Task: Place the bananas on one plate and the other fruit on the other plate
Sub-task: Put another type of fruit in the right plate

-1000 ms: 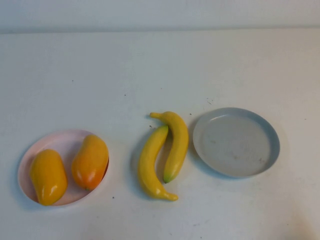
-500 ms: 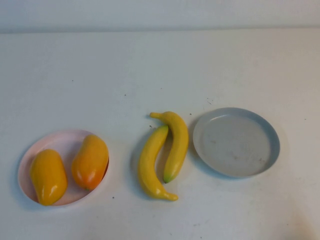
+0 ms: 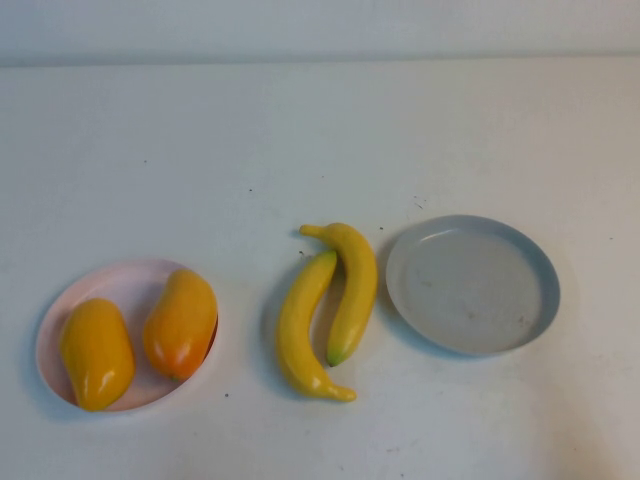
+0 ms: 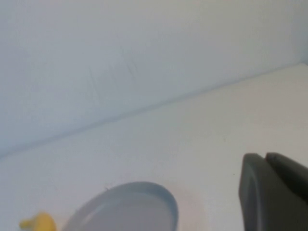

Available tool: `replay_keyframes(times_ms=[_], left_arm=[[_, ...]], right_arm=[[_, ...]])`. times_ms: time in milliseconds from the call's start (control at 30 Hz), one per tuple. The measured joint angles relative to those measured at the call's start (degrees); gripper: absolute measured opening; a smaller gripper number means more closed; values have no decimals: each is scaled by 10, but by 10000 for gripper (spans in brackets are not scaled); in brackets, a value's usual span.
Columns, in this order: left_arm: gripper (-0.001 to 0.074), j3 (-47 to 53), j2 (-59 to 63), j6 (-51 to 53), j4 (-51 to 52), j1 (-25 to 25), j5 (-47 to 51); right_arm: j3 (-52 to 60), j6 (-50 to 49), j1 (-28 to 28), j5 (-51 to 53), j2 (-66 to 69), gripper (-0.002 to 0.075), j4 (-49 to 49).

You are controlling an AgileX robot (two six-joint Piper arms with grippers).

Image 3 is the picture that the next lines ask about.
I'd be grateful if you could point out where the grey-blue round plate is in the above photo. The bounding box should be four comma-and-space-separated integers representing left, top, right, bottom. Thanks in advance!
384, 214, 561, 358

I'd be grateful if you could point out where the pale pink round plate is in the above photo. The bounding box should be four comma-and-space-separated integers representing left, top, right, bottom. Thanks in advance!
34, 258, 221, 413

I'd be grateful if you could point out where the yellow plastic mango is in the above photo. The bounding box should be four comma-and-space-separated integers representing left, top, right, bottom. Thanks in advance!
59, 297, 137, 413

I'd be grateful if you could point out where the orange-tinted plastic mango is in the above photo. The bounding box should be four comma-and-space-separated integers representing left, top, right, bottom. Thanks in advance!
142, 268, 219, 382

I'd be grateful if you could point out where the yellow plastic banana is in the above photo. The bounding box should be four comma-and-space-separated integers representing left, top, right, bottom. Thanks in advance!
275, 249, 358, 404
298, 222, 378, 369

